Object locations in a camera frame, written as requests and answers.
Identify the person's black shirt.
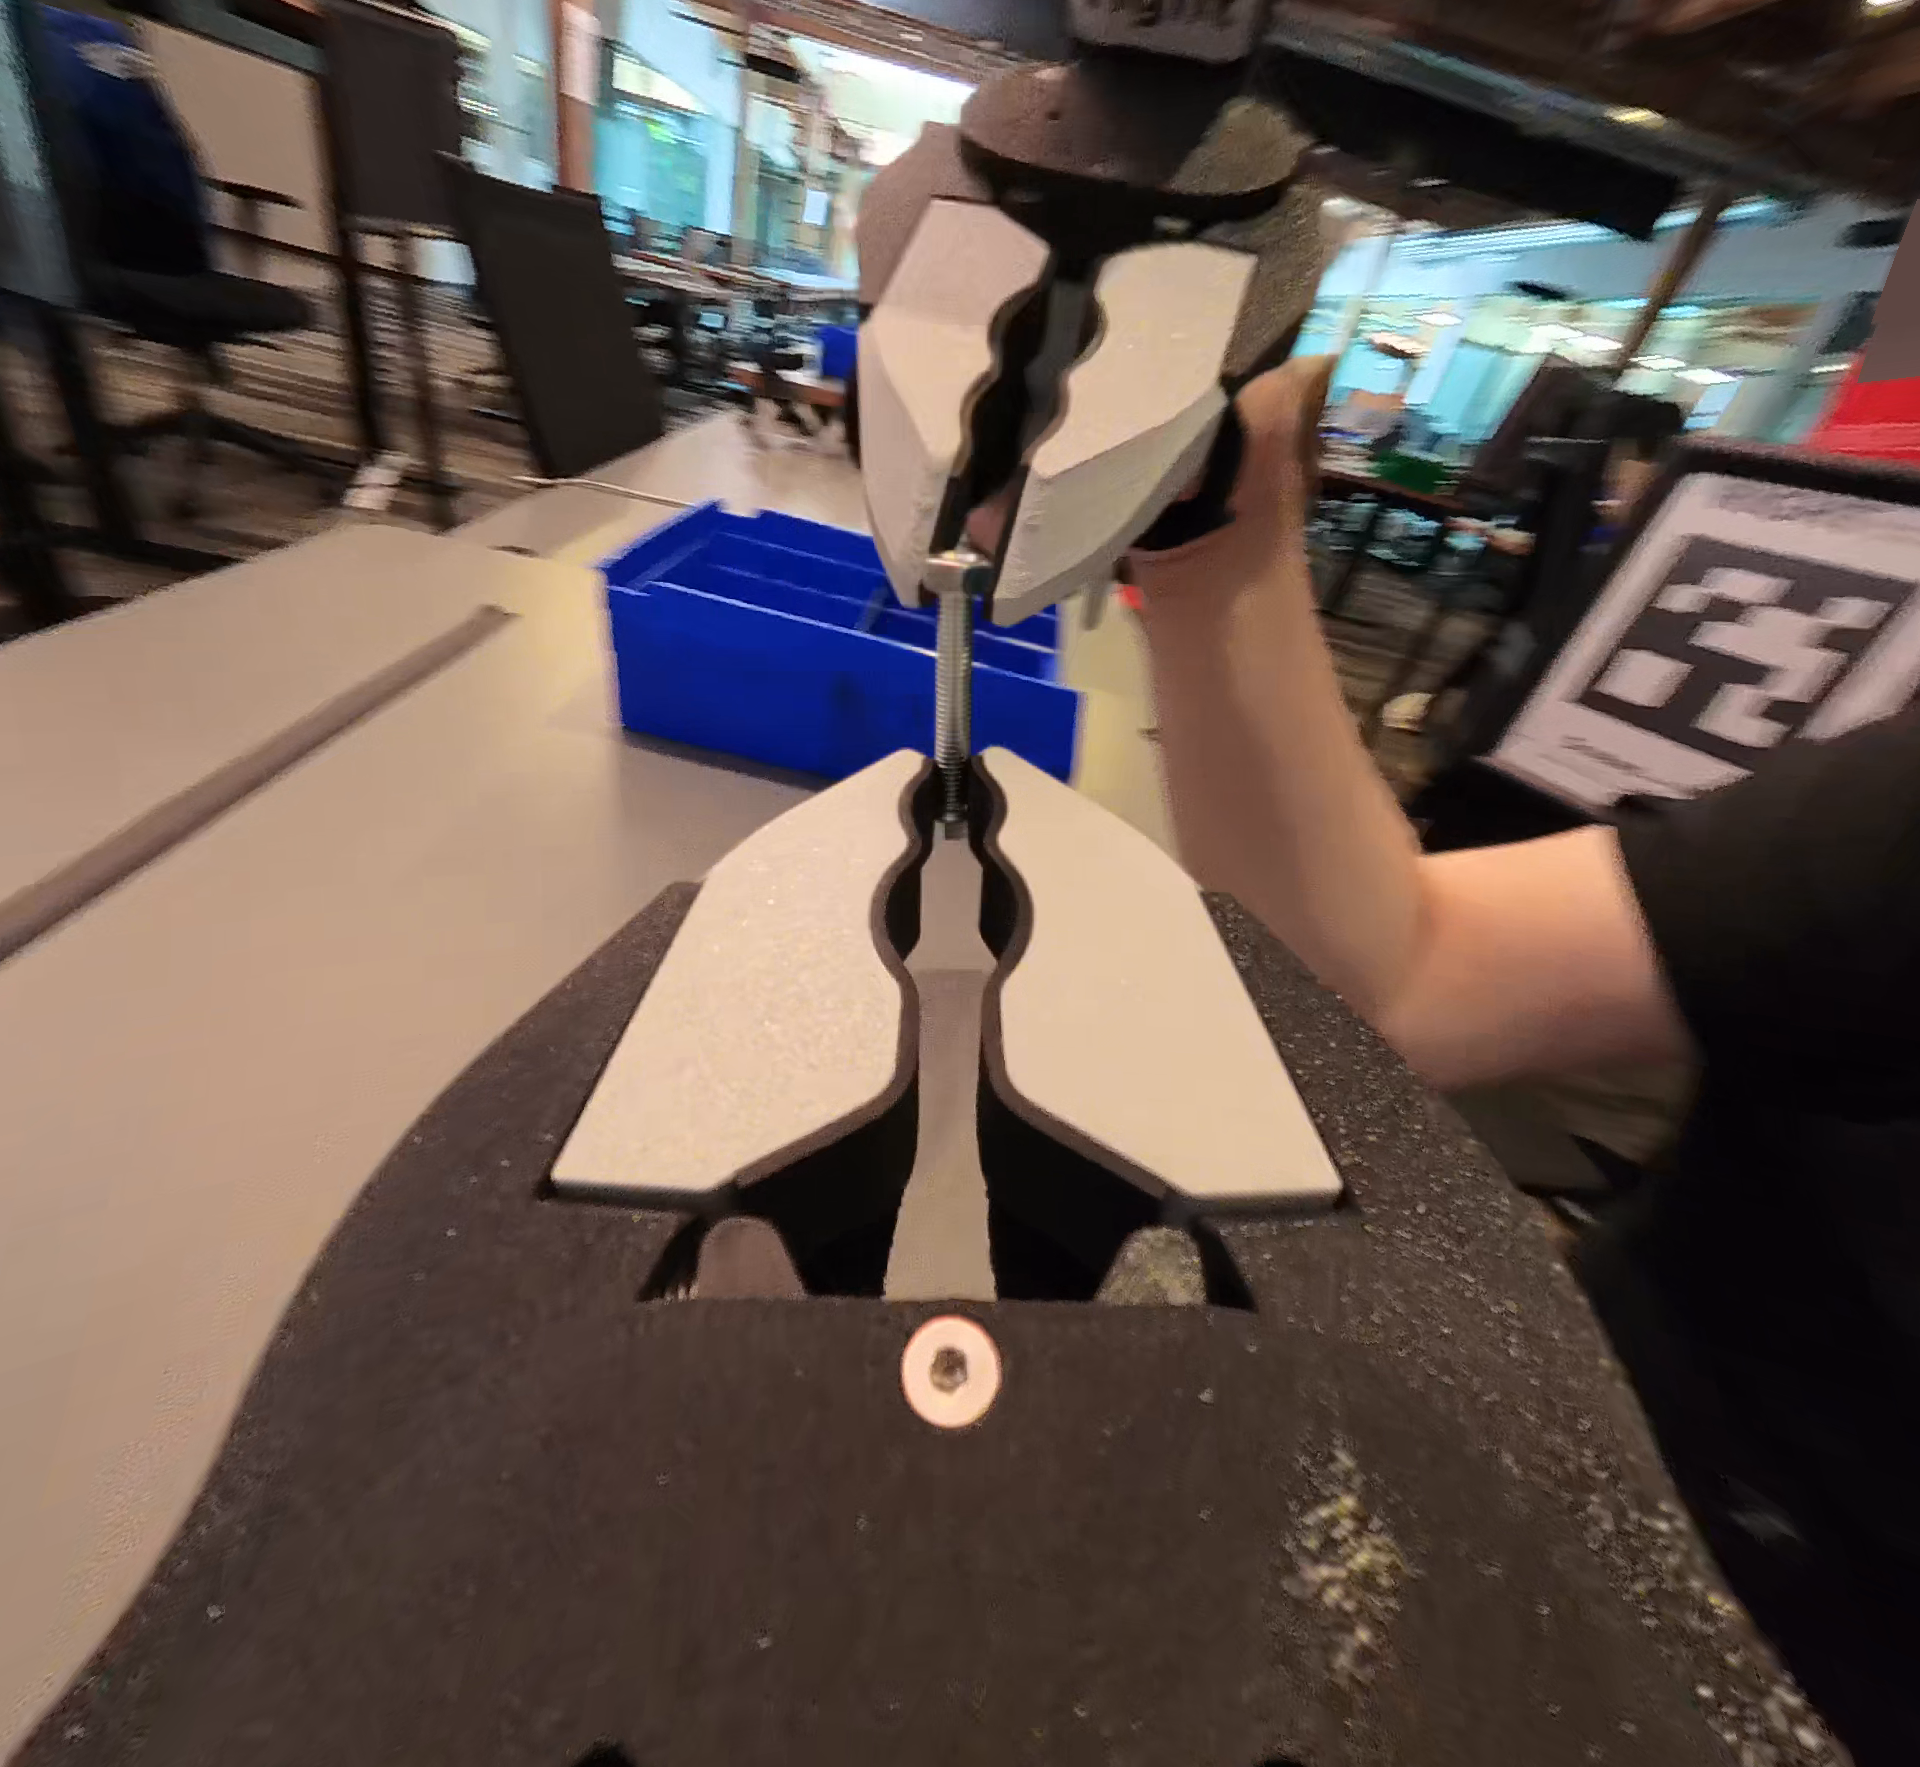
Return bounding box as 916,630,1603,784
1559,710,1920,1767

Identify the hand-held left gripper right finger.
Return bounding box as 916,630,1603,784
977,748,1347,1225

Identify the person's right hand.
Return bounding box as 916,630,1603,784
1122,354,1340,588

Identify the black office chair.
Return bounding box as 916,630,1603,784
82,184,317,510

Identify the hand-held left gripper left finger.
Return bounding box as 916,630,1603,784
548,748,930,1211

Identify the blue divided parts bin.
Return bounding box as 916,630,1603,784
599,502,1085,782

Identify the black and white marker board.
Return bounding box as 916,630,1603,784
1475,436,1920,816

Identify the blue jacket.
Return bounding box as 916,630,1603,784
36,4,212,300

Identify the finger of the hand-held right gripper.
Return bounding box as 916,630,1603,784
853,196,1055,610
985,242,1262,630

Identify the silver threaded bolt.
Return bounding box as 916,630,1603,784
918,550,995,842

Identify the black panel on stand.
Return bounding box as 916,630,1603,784
314,0,460,524

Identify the person's right forearm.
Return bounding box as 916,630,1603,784
1128,552,1704,1097

